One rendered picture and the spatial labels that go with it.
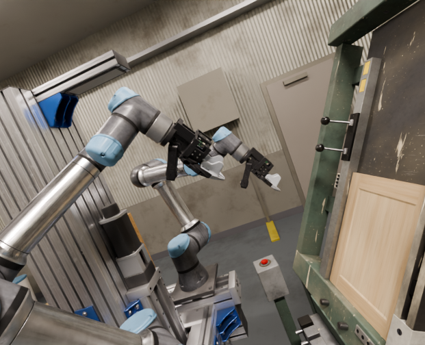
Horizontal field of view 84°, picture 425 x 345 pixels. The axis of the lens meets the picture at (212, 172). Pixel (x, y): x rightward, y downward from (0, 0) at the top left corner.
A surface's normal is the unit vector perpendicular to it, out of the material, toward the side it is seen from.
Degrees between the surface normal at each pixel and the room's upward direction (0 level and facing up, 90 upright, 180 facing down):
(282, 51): 90
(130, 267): 90
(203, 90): 90
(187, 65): 90
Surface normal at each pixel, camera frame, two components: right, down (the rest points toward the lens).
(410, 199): -0.99, -0.14
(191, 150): -0.03, 0.53
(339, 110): 0.04, 0.12
